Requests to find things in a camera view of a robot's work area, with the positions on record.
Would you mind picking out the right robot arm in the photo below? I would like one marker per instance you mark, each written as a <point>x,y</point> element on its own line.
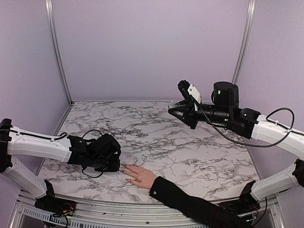
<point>224,112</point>

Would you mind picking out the clear nail polish bottle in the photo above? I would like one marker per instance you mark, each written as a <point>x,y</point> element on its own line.
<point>173,104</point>

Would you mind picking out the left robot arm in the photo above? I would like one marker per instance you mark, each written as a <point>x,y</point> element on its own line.
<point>101,154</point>

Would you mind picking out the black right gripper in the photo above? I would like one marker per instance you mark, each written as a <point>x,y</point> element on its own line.
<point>189,111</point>

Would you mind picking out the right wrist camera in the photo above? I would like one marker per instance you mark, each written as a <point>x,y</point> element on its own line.
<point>188,90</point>

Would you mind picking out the right aluminium frame post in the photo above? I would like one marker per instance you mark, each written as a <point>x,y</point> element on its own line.
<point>245,40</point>

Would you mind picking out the person's bare hand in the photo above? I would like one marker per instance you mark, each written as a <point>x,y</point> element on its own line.
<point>139,176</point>

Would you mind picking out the front aluminium rail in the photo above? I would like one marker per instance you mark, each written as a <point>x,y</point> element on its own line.
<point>99,214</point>

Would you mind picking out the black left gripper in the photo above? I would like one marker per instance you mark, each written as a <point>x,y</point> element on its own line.
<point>115,166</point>

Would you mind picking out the left aluminium frame post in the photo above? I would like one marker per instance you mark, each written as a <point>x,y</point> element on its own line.
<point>55,45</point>

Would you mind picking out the black sleeved forearm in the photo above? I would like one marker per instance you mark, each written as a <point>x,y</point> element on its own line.
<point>195,208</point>

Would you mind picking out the aluminium frame post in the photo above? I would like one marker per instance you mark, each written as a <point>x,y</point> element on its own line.
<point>245,40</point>
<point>55,45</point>

